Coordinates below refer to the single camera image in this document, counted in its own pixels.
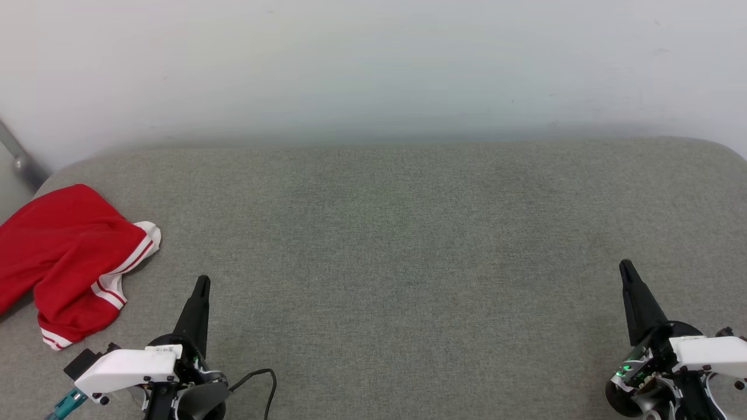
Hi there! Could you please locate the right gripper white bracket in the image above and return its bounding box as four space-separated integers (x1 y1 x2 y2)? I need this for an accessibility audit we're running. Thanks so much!
610 260 747 393

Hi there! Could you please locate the teal plug left camera cable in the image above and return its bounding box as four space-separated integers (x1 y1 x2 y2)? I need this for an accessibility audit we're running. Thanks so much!
46 387 89 420

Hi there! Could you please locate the grey metal pole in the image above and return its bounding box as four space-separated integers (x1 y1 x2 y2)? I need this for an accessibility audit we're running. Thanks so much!
0 120 50 190

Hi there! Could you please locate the thin black cable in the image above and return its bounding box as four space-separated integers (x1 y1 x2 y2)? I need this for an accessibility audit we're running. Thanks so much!
229 367 278 420

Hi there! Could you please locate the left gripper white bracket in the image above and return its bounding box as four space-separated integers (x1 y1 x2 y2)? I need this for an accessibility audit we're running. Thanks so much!
75 275 229 404

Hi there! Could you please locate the red and white jersey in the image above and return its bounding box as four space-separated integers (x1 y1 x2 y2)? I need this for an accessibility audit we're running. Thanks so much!
0 184 162 352

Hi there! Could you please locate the grey fabric sofa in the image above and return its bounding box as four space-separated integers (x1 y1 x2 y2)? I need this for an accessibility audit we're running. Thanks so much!
0 137 747 420

